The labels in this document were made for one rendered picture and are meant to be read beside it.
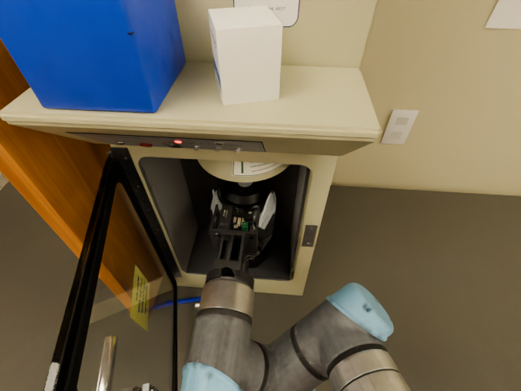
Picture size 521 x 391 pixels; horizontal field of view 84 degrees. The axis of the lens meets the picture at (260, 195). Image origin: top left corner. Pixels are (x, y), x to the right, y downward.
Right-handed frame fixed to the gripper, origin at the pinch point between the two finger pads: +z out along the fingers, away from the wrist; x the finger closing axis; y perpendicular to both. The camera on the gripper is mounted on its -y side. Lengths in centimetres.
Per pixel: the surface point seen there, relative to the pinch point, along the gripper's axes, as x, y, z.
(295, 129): -7.3, 28.6, -18.3
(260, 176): -3.4, 10.2, -4.8
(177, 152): 8.2, 16.0, -6.9
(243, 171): -0.6, 11.3, -5.1
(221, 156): 2.0, 15.7, -6.9
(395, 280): -38.1, -28.2, -1.2
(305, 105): -8.0, 28.9, -15.1
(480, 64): -53, 12, 36
